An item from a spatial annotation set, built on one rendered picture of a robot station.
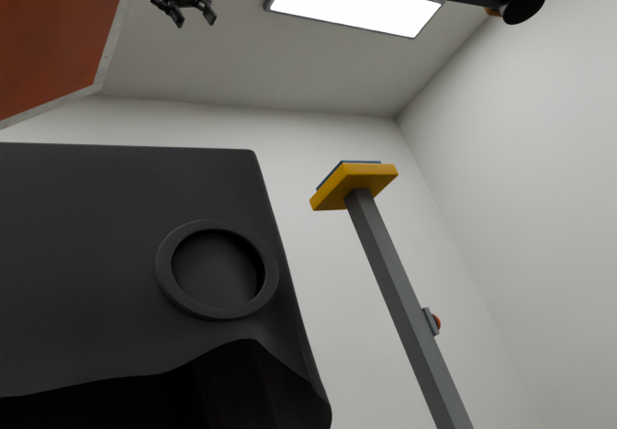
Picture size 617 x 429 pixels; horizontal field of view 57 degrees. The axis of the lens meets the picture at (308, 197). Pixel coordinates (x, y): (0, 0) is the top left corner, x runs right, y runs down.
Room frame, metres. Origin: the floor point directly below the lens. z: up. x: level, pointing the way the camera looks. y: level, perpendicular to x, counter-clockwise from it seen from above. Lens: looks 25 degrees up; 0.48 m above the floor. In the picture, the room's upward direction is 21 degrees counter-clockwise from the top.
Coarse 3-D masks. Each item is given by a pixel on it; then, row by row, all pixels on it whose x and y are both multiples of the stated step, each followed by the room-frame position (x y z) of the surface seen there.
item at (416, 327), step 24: (360, 168) 0.94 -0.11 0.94; (384, 168) 0.98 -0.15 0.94; (336, 192) 0.97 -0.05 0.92; (360, 192) 0.99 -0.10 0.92; (360, 216) 0.99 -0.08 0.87; (360, 240) 1.01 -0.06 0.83; (384, 240) 1.00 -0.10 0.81; (384, 264) 0.98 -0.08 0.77; (384, 288) 1.00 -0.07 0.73; (408, 288) 1.00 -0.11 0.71; (408, 312) 0.99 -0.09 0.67; (408, 336) 1.00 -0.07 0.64; (432, 336) 1.01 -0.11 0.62; (432, 360) 0.99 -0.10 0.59; (432, 384) 0.99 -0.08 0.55; (432, 408) 1.01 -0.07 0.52; (456, 408) 1.00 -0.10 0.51
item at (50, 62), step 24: (72, 24) 0.84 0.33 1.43; (96, 24) 0.90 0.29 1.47; (0, 48) 0.76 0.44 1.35; (24, 48) 0.81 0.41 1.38; (48, 48) 0.86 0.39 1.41; (72, 48) 0.91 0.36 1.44; (96, 48) 0.97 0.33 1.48; (0, 72) 0.82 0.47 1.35; (24, 72) 0.87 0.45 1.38; (48, 72) 0.92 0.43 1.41; (72, 72) 0.99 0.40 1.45; (0, 96) 0.89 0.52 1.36; (24, 96) 0.94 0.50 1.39; (48, 96) 1.00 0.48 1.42; (0, 120) 0.96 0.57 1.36
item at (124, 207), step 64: (0, 192) 0.54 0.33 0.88; (64, 192) 0.58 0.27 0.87; (128, 192) 0.63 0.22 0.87; (192, 192) 0.68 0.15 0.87; (256, 192) 0.75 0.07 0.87; (0, 256) 0.53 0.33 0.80; (64, 256) 0.58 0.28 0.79; (128, 256) 0.62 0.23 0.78; (192, 256) 0.68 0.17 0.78; (256, 256) 0.74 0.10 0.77; (0, 320) 0.54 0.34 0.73; (64, 320) 0.58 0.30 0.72; (128, 320) 0.62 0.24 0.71; (192, 320) 0.66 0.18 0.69; (256, 320) 0.72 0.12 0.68; (0, 384) 0.53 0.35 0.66; (64, 384) 0.58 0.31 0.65
